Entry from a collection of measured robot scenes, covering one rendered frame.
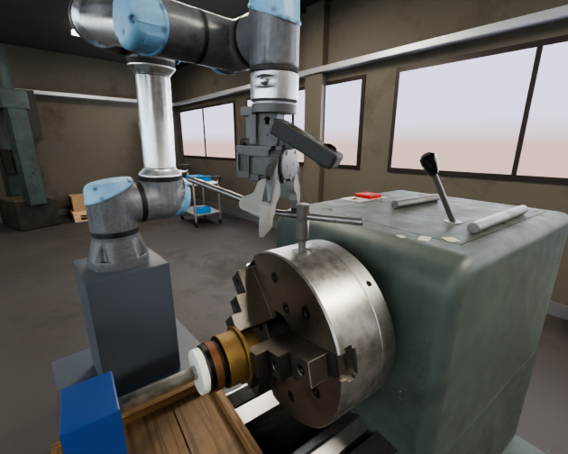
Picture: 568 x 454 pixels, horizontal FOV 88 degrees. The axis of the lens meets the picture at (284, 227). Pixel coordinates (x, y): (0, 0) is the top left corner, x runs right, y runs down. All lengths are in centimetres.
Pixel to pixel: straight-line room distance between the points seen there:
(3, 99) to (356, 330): 634
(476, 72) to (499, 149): 72
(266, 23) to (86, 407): 55
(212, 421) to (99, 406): 30
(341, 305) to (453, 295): 16
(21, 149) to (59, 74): 192
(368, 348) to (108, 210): 68
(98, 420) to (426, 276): 48
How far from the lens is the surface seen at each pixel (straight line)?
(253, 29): 50
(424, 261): 53
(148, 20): 50
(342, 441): 73
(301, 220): 50
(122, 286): 88
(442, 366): 57
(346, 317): 47
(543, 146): 325
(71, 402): 50
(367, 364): 51
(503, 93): 335
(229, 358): 50
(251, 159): 49
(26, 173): 651
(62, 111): 764
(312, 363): 45
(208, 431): 71
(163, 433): 73
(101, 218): 87
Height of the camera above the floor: 142
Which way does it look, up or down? 16 degrees down
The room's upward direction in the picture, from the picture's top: straight up
